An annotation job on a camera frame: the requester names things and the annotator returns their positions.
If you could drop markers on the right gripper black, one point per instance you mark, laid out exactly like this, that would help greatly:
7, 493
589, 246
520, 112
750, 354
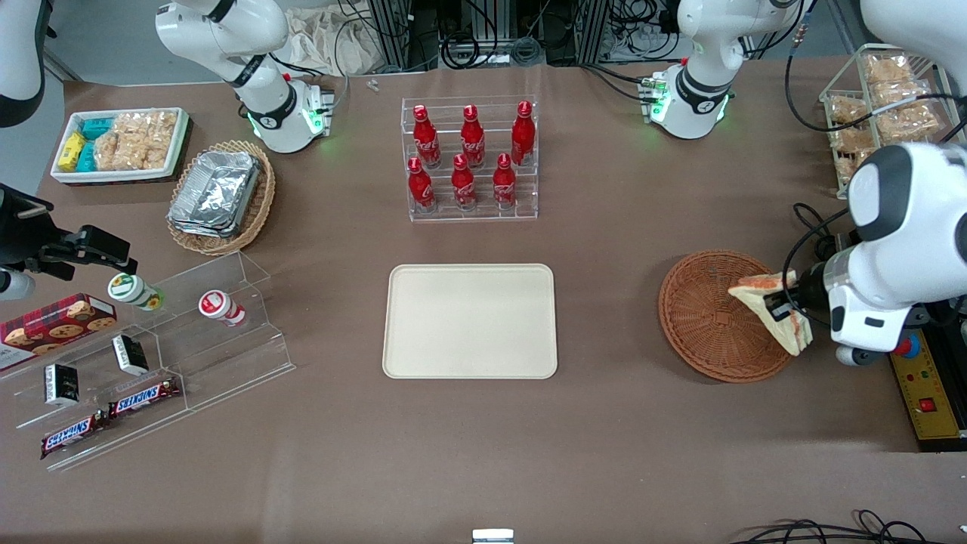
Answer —
30, 240

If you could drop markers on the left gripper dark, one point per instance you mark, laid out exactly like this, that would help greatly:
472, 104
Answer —
808, 292

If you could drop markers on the triangular sandwich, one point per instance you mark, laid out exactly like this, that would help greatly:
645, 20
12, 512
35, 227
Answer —
789, 332

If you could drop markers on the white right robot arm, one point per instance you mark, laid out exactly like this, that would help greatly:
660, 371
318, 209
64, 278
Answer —
227, 30

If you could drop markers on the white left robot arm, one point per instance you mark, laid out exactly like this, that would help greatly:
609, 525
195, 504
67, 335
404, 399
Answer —
906, 227

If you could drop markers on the brown wicker basket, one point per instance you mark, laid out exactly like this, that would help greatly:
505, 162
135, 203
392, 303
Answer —
702, 325

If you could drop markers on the white rectangular snack tray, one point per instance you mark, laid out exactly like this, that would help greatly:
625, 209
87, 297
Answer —
177, 151

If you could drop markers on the light wicker basket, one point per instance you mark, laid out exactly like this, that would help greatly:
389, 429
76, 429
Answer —
261, 204

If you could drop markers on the cream plastic tray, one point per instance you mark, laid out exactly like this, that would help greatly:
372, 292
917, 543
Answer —
468, 321

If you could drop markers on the green cap yogurt bottle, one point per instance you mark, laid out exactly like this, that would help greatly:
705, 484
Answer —
132, 291

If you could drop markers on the red plaid cookie box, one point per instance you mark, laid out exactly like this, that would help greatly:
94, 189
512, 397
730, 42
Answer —
57, 325

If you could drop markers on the teal snack box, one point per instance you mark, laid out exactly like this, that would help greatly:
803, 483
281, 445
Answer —
97, 127
87, 157

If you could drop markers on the yellow snack box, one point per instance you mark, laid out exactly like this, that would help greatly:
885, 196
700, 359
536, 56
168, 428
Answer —
72, 151

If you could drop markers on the small black white box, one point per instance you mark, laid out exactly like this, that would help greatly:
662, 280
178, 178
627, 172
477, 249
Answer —
62, 385
130, 355

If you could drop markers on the clear rice cracker packet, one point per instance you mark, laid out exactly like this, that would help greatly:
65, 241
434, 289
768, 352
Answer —
136, 140

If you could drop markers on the stacked foil containers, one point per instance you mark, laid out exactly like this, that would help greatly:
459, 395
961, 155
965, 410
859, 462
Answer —
215, 193

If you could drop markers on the red cap yogurt bottle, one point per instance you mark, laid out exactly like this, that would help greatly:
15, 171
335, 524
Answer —
219, 306

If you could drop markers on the snickers bar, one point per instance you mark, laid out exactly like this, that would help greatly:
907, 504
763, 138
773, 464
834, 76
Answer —
72, 436
143, 398

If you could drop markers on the clear acrylic stepped display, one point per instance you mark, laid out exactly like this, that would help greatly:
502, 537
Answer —
227, 355

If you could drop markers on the yellow black emergency stop box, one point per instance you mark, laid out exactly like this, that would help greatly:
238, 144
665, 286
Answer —
933, 408

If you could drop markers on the clear acrylic bottle rack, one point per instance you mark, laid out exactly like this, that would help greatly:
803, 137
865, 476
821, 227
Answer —
529, 189

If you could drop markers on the red cola bottle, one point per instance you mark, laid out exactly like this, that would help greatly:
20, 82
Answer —
473, 140
421, 189
464, 185
427, 140
505, 185
523, 136

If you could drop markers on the white cloth bag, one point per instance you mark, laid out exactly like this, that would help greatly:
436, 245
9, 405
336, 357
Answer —
332, 41

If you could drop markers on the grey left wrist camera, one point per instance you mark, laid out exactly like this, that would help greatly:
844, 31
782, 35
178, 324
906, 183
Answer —
850, 356

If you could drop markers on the silver metal bracket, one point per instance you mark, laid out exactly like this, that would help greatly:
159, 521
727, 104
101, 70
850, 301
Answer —
492, 536

